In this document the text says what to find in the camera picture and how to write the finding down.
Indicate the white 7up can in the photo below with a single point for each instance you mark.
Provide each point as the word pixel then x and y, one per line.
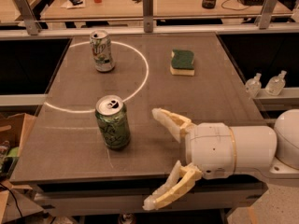
pixel 101 50

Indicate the can under table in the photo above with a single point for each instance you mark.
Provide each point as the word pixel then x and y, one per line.
pixel 126 219

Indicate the metal bracket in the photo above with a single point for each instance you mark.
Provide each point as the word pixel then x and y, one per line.
pixel 31 24
pixel 264 19
pixel 148 16

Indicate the middle metal bracket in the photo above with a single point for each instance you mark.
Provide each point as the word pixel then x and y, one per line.
pixel 148 16

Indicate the green yellow sponge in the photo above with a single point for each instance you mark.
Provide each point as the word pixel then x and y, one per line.
pixel 182 62

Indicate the cardboard box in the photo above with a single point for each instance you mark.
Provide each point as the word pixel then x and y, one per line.
pixel 14 131

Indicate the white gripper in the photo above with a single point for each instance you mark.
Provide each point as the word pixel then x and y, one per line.
pixel 210 148

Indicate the left metal bracket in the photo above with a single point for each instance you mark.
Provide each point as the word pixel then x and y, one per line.
pixel 31 24

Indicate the clear glass bottle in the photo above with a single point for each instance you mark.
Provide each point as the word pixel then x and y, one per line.
pixel 276 84
pixel 253 85

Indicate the green soda can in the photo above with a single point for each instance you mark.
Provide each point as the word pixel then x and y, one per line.
pixel 111 115

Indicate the black mesh cup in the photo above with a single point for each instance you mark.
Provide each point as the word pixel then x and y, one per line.
pixel 208 4

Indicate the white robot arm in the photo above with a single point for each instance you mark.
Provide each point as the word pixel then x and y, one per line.
pixel 268 154

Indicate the right metal bracket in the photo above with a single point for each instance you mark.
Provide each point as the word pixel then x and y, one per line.
pixel 264 19

